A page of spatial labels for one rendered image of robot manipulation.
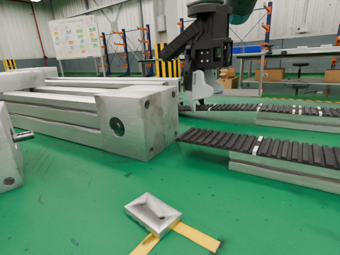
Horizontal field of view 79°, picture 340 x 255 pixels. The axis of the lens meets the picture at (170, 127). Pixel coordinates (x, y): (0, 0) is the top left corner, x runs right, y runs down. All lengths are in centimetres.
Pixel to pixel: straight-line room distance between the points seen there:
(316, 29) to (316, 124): 747
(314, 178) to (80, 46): 626
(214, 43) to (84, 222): 36
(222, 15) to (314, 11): 755
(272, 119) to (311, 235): 27
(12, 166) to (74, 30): 620
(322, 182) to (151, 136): 21
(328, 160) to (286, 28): 776
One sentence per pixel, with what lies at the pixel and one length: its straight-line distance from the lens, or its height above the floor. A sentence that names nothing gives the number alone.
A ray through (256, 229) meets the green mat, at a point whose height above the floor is 78.
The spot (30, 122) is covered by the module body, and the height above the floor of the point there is 80.
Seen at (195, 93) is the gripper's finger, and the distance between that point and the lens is 45.
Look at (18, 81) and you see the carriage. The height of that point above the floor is 89.
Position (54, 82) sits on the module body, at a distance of 80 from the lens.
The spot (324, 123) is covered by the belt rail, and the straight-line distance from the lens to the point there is 45.
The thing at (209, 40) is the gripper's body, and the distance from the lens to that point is 44.
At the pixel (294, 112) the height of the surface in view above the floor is 81.
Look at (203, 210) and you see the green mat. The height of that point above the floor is 78.
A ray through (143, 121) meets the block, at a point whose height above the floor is 84.
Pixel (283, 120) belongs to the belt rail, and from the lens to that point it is 45.
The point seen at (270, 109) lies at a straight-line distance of 44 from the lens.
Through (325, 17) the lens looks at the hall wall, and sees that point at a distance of 794.
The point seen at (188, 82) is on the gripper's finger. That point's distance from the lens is 45.
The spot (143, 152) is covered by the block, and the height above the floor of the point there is 80.
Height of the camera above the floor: 93
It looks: 20 degrees down
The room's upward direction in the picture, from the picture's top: 4 degrees counter-clockwise
